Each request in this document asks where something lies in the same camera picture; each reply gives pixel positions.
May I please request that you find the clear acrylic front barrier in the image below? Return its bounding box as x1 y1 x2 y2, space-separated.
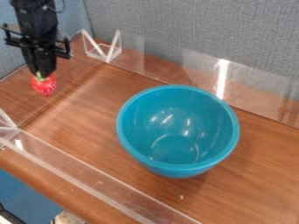
0 109 201 224

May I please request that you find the red toy strawberry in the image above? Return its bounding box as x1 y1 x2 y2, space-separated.
32 72 56 97

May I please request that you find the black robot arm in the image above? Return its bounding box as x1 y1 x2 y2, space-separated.
0 0 72 80

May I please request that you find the clear acrylic barrier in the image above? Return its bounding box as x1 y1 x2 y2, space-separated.
0 109 201 224
112 46 299 130

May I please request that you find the clear acrylic corner bracket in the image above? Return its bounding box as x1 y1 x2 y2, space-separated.
80 29 123 63

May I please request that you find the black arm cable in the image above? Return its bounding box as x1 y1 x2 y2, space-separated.
53 0 67 14

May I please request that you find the clear acrylic back barrier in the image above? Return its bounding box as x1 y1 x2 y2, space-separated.
112 46 299 130

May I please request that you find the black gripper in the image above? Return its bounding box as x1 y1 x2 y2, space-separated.
0 5 72 78

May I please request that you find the blue plastic bowl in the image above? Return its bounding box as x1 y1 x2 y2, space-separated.
116 85 240 179

